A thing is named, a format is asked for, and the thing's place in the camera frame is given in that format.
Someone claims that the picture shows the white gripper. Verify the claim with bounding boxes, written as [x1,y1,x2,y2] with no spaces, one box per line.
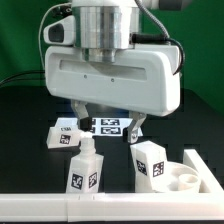
[45,45,180,144]

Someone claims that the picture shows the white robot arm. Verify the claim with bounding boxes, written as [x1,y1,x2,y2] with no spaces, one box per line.
[44,0,192,143]

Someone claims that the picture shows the white marker tag sheet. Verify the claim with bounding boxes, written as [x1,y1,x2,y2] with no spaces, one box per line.
[56,117,144,138]

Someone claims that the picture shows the white L-shaped fence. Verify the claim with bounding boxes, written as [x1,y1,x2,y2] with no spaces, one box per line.
[0,149,224,222]

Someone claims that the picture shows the black cable upper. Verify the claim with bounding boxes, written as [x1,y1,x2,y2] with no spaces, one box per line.
[0,69,46,84]

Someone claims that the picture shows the black cable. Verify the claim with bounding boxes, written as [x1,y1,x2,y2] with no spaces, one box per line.
[0,77,46,88]
[0,69,46,84]

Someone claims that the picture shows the black cable lower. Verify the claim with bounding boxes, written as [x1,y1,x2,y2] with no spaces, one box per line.
[0,77,46,88]

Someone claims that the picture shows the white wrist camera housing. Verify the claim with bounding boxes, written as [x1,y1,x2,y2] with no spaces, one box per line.
[43,15,76,46]

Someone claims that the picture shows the grey camera cable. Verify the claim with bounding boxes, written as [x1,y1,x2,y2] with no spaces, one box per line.
[37,3,73,71]

